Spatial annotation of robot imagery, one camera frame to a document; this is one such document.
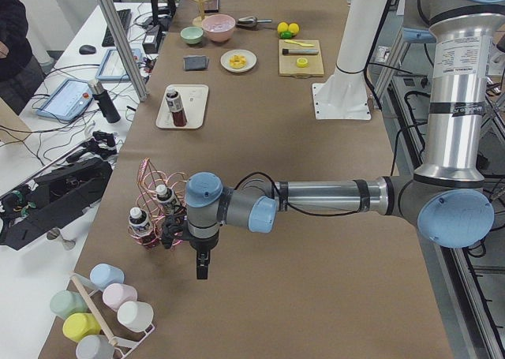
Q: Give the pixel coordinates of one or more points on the blue teach pendant front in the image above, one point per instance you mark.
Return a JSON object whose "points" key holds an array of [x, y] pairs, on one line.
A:
{"points": [[67, 102]]}

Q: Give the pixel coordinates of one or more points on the black thermos bottle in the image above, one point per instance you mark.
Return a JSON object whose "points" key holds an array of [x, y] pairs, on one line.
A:
{"points": [[105, 103]]}

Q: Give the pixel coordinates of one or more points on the cream plastic tray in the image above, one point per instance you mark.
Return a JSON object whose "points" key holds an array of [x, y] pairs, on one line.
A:
{"points": [[193, 100]]}

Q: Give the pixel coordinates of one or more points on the copper wire bottle rack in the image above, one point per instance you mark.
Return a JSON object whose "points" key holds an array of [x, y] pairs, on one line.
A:
{"points": [[148, 177]]}

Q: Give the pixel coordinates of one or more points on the yellow plastic knife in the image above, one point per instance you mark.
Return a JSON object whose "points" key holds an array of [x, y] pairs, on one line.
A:
{"points": [[298, 43]]}

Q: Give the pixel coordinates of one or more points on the yellow twisted donut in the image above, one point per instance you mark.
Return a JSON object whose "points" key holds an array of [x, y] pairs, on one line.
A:
{"points": [[238, 61]]}

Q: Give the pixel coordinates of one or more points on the grey cup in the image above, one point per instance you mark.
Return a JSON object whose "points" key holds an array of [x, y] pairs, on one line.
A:
{"points": [[94, 347]]}

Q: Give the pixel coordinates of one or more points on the wooden cutting board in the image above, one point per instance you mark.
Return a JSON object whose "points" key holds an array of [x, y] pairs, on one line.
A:
{"points": [[287, 63]]}

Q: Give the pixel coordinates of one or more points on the black computer mouse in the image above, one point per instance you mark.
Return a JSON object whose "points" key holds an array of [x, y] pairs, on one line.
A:
{"points": [[87, 49]]}

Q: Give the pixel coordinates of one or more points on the blue cup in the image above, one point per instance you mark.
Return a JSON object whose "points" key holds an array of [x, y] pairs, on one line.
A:
{"points": [[102, 275]]}

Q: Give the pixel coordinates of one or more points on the metal scoop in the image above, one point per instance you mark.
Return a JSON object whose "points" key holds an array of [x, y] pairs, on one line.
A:
{"points": [[251, 22]]}

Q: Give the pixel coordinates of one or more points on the dark wooden box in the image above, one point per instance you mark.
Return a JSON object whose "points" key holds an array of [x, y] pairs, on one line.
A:
{"points": [[211, 6]]}

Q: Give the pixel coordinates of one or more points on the pink cup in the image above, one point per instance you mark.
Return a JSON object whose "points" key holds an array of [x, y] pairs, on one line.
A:
{"points": [[116, 294]]}

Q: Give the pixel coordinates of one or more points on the pink bowl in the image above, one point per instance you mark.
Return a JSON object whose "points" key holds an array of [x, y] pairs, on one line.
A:
{"points": [[219, 27]]}

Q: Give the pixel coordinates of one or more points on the bottle in rack front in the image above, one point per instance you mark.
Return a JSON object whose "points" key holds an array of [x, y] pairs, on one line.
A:
{"points": [[140, 225]]}

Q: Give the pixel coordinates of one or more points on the aluminium frame post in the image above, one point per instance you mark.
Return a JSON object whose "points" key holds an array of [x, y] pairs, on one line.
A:
{"points": [[114, 24]]}

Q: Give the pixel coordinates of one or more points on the black equipment case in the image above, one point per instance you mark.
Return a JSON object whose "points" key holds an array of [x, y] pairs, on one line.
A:
{"points": [[57, 199]]}

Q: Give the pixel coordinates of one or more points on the wooden mug tree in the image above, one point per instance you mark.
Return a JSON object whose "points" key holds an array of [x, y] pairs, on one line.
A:
{"points": [[201, 4]]}

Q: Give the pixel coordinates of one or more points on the grey folded cloth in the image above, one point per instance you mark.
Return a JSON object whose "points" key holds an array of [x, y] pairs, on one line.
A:
{"points": [[195, 62]]}

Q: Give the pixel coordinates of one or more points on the yellow cup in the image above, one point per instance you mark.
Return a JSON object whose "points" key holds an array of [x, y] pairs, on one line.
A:
{"points": [[79, 325]]}

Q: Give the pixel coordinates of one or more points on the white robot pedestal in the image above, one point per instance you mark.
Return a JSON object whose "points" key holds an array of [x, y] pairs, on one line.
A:
{"points": [[344, 95]]}

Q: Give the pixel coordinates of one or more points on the grey black tube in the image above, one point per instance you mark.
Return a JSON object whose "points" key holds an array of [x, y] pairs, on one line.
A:
{"points": [[288, 51]]}

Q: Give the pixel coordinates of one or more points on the bottle in rack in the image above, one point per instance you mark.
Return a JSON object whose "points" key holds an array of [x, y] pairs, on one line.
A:
{"points": [[167, 199], [140, 225]]}

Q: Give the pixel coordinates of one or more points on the yellow lemon half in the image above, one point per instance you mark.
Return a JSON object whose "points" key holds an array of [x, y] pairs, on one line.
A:
{"points": [[302, 62]]}

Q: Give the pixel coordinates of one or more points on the green cup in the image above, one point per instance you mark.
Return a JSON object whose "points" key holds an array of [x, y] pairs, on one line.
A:
{"points": [[65, 303]]}

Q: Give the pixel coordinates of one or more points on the blue teach pendant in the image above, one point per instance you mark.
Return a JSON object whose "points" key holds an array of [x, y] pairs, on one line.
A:
{"points": [[67, 102], [111, 68]]}

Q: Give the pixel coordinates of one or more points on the white wire cup rack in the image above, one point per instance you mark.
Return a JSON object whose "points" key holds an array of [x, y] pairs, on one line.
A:
{"points": [[123, 347]]}

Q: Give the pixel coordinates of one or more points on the bottle in rack rear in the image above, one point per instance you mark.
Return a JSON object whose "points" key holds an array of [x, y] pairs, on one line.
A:
{"points": [[167, 199]]}

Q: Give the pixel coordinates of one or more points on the blue teach pendant rear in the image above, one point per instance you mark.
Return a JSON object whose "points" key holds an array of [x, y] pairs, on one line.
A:
{"points": [[111, 68]]}

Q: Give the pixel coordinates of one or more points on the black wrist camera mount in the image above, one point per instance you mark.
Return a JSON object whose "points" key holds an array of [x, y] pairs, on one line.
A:
{"points": [[174, 231]]}

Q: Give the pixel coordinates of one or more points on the black power adapter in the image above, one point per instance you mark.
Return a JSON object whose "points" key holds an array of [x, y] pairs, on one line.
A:
{"points": [[152, 39]]}

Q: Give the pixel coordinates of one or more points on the green lime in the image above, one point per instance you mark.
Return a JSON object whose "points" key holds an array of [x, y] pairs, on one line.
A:
{"points": [[286, 35]]}

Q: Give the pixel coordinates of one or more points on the white round plate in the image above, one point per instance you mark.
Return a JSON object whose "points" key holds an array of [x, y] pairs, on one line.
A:
{"points": [[251, 58]]}

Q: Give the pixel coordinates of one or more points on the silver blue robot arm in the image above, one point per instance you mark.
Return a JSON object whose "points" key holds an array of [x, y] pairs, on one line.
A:
{"points": [[443, 199]]}

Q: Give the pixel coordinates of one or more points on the white cup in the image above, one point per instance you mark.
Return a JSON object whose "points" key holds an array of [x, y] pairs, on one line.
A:
{"points": [[137, 316]]}

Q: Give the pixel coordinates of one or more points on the dark red drink bottle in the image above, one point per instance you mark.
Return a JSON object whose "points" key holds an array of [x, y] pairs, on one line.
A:
{"points": [[175, 106]]}

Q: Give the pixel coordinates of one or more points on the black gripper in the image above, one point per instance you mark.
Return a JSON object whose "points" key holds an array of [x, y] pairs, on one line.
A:
{"points": [[201, 244]]}

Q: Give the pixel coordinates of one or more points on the person in black jacket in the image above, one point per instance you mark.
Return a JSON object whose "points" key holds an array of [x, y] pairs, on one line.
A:
{"points": [[21, 74]]}

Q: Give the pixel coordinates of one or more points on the green bowl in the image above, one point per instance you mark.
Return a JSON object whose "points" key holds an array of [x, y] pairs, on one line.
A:
{"points": [[192, 35]]}

